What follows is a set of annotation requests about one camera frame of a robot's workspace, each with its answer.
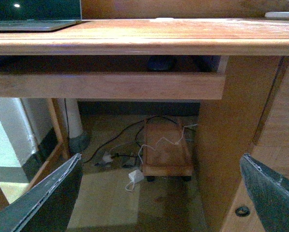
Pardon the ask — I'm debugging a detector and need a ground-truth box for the black cable on floor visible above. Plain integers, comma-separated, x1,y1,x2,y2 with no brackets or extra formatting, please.
82,115,179,164

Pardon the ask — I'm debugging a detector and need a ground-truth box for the wooden rolling cpu stand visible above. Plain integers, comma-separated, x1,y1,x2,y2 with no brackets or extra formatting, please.
141,118,194,182

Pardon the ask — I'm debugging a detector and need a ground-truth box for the wooden desk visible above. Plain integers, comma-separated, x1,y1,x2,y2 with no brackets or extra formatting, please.
0,18,289,232

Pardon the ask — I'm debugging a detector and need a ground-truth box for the dark grey computer mouse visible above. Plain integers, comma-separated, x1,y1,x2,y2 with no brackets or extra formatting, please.
147,55,177,72

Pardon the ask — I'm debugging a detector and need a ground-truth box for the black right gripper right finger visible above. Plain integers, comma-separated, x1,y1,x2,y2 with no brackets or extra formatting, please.
240,153,289,232

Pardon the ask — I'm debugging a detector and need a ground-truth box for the white flat object on desk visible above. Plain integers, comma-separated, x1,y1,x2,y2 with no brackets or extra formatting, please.
265,12,289,20

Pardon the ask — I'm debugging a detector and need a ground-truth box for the grey open laptop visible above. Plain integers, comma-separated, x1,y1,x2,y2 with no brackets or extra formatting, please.
0,0,82,32

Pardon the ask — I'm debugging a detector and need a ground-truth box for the white power adapter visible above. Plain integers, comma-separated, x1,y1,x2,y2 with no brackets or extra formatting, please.
125,169,145,191

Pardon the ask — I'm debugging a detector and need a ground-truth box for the wooden pull-out keyboard tray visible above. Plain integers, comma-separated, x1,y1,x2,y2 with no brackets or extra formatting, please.
0,56,226,101

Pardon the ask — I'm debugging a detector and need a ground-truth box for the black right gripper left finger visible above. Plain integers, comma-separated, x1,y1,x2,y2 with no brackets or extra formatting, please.
0,154,83,232

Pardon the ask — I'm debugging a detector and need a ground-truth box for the white cable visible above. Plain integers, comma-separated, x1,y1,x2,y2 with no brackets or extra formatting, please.
137,123,198,166

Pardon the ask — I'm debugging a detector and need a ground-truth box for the white pipe with grey base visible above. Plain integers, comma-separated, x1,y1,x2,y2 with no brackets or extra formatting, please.
63,99,90,153

